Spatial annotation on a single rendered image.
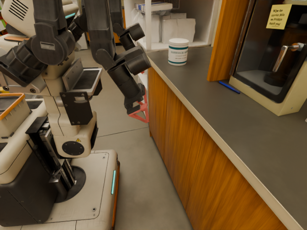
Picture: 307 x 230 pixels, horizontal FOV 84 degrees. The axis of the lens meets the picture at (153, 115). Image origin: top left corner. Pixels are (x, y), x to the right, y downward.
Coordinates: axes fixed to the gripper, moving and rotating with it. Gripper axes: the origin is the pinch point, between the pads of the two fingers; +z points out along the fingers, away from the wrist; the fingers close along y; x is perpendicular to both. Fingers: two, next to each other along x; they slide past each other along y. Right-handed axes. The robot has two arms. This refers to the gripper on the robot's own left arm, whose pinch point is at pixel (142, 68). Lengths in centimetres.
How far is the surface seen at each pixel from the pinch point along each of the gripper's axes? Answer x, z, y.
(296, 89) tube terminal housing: -53, 19, -42
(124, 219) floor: 61, 81, -37
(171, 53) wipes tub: -18.6, 7.3, 20.4
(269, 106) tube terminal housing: -45, 27, -37
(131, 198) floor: 57, 83, -21
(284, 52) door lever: -51, 4, -39
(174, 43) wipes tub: -23.2, 1.8, 18.7
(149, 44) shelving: -6, 6, 66
